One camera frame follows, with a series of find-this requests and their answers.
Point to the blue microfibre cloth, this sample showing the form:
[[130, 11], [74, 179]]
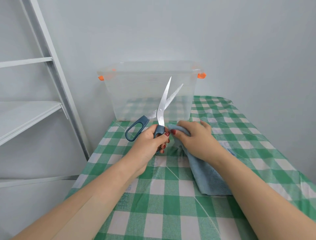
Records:
[[209, 178]]

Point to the green white checkered tablecloth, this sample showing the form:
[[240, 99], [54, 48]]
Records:
[[172, 205]]

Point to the person's right hand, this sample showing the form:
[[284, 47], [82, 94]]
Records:
[[200, 141]]

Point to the person's left forearm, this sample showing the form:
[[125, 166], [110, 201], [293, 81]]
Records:
[[79, 207]]

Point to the clear plastic storage box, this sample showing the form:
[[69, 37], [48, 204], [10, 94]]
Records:
[[133, 91]]

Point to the white metal shelf rack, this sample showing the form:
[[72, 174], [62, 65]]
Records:
[[24, 116]]

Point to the person's right forearm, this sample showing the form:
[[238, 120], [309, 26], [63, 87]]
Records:
[[261, 207]]

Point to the person's left hand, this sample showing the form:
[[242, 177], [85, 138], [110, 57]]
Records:
[[145, 148]]

